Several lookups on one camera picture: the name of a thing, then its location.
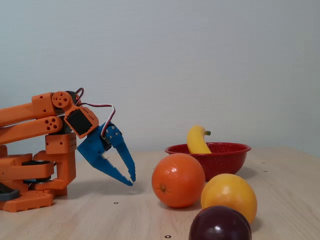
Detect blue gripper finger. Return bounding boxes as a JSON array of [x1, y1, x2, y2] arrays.
[[94, 154, 134, 187], [104, 125, 137, 183]]

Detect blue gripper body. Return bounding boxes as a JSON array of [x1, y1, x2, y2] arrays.
[[76, 122, 113, 171]]

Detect yellow banana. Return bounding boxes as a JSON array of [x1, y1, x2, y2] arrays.
[[186, 125, 213, 155]]

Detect orange robot base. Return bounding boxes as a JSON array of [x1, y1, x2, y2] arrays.
[[0, 144, 56, 213]]

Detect red speckled bowl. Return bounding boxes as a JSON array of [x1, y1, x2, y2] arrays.
[[164, 142, 252, 182]]

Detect orange fruit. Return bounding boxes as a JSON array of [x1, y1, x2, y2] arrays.
[[151, 153, 206, 209]]

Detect grey table clamp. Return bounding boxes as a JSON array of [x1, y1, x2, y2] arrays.
[[0, 182, 21, 202]]

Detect yellow round fruit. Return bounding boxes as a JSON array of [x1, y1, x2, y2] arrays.
[[200, 173, 258, 225]]

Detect dark purple plum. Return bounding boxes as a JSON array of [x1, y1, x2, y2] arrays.
[[188, 205, 253, 240]]

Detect red white black cable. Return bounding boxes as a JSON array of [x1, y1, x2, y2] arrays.
[[74, 87, 117, 138]]

